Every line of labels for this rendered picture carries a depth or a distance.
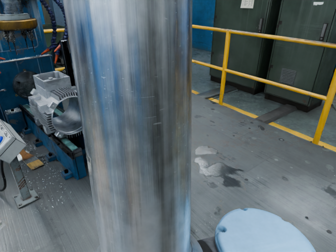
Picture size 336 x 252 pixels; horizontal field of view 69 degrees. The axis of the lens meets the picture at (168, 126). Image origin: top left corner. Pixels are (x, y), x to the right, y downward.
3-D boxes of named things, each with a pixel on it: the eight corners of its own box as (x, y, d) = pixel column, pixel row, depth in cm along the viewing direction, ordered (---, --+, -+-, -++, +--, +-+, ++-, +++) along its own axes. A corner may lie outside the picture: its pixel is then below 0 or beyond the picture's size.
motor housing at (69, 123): (35, 127, 107) (23, 86, 98) (76, 114, 119) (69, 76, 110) (53, 145, 95) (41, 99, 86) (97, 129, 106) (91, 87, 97)
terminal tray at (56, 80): (36, 92, 103) (31, 75, 99) (61, 86, 109) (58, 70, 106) (47, 100, 95) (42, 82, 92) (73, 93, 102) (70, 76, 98)
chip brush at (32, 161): (13, 152, 112) (12, 150, 112) (24, 147, 115) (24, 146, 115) (32, 171, 100) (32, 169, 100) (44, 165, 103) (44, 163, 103)
